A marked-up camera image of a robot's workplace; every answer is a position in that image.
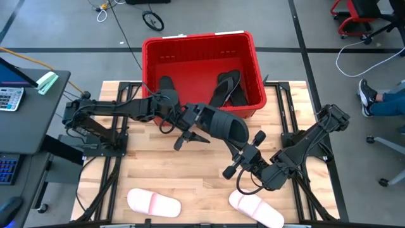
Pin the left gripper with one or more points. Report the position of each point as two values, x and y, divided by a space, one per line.
190 118

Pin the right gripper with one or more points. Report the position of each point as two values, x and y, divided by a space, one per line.
250 158

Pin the black slide sandal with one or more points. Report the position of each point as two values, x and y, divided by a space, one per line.
222 92
166 83
224 123
239 96

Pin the pink slide sandal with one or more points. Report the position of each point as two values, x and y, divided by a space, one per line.
256 209
153 202

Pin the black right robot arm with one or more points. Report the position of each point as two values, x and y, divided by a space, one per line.
303 145

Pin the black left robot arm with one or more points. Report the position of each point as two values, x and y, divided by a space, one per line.
126 109

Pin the red plastic bin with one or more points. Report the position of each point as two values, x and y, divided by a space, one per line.
196 63

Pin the black round plug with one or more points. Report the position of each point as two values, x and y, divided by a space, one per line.
85 94

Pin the person's shoe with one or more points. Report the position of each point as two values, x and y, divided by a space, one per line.
366 95

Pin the black box beside desk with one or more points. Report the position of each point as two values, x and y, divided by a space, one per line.
63 149

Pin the grey office chair base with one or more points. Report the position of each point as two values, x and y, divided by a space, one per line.
389 145

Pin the person's leg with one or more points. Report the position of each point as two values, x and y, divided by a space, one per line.
390 103

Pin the mint green stapler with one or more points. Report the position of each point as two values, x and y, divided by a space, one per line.
47 82

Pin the dark grey desk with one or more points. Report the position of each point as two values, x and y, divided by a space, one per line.
28 126

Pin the grey calculator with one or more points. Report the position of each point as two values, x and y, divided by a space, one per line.
9 98

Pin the black monitor with blue screen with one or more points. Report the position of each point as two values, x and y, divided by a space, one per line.
12 74

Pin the black office chair base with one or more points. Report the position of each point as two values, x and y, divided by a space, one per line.
389 25

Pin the black keyboard with blue backlight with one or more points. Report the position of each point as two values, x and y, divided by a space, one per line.
8 169

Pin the black computer mouse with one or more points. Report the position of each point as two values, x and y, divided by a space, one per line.
9 209

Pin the black table edge rail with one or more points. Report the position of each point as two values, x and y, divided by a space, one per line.
190 225

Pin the red frame chair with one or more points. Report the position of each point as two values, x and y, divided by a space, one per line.
351 19

